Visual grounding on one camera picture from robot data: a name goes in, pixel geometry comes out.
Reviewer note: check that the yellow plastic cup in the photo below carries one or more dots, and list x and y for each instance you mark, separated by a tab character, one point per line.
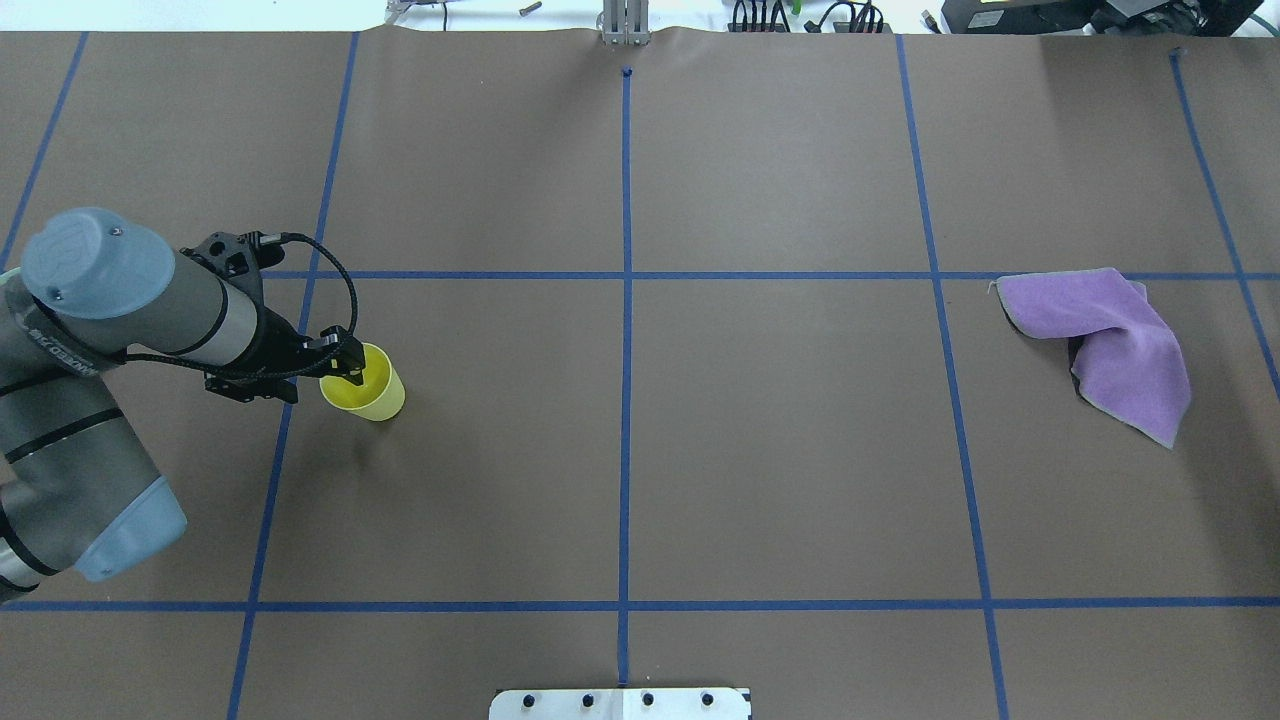
379	397

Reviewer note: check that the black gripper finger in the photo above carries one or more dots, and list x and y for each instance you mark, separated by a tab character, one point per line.
351	374
337	345

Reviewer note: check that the purple microfiber cloth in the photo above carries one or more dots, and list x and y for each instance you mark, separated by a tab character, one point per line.
1127	362

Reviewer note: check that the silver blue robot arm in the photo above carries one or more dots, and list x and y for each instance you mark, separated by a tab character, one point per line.
94	292

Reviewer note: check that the aluminium frame post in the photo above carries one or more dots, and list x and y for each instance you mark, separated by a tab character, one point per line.
625	23

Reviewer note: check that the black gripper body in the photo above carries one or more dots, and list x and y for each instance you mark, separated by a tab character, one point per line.
276	347

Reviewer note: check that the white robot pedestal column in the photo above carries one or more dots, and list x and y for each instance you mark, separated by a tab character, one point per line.
623	703

